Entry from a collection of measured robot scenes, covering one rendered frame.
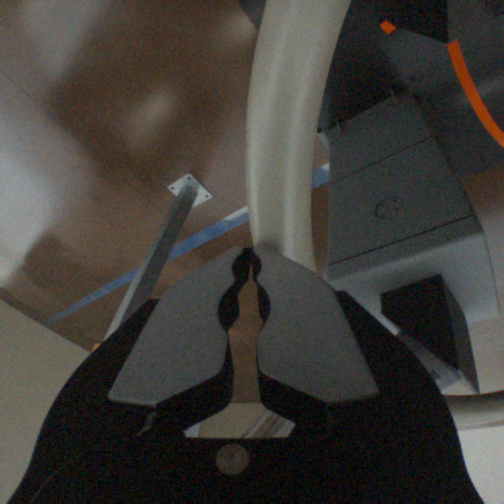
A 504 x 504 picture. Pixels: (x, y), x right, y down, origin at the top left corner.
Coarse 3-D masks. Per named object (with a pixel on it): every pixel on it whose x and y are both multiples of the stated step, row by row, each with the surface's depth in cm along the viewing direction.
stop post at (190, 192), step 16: (192, 176) 165; (176, 192) 177; (192, 192) 170; (208, 192) 172; (176, 208) 157; (176, 224) 154; (160, 240) 142; (160, 256) 140; (144, 272) 130; (160, 272) 137; (144, 288) 128; (128, 304) 119
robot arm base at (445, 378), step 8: (400, 336) 66; (408, 336) 64; (408, 344) 63; (416, 344) 61; (416, 352) 60; (424, 352) 59; (424, 360) 59; (432, 360) 58; (440, 360) 57; (432, 368) 57; (440, 368) 57; (448, 368) 57; (432, 376) 58; (440, 376) 57; (448, 376) 57; (456, 376) 57; (440, 384) 57; (448, 384) 57; (456, 384) 59
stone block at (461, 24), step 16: (368, 0) 67; (384, 0) 44; (400, 0) 41; (416, 0) 39; (432, 0) 37; (448, 0) 36; (464, 0) 36; (480, 0) 36; (496, 0) 36; (384, 16) 55; (400, 16) 47; (416, 16) 44; (432, 16) 42; (448, 16) 40; (464, 16) 40; (480, 16) 40; (496, 16) 40; (416, 32) 50; (432, 32) 47; (448, 32) 44; (464, 32) 45
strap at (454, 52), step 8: (456, 40) 87; (448, 48) 90; (456, 48) 90; (456, 56) 92; (456, 64) 94; (464, 64) 93; (456, 72) 96; (464, 72) 95; (464, 80) 97; (464, 88) 100; (472, 88) 99; (472, 96) 101; (472, 104) 103; (480, 104) 102; (480, 112) 105; (480, 120) 107; (488, 120) 106; (488, 128) 109; (496, 128) 107; (496, 136) 110
